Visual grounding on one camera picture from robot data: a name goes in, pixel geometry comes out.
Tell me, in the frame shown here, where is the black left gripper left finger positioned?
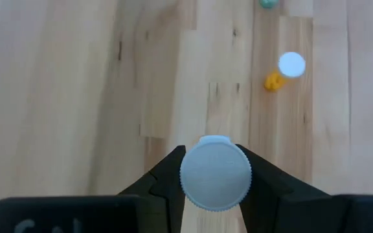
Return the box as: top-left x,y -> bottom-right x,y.
118,145 -> 187,233

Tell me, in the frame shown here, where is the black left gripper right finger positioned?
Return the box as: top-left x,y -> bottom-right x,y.
236,144 -> 349,233

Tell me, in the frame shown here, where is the small orange pill bottle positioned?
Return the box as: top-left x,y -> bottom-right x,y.
263,51 -> 307,93
179,135 -> 253,213

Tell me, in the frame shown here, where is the green pill bottle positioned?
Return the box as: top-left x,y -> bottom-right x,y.
259,0 -> 280,10

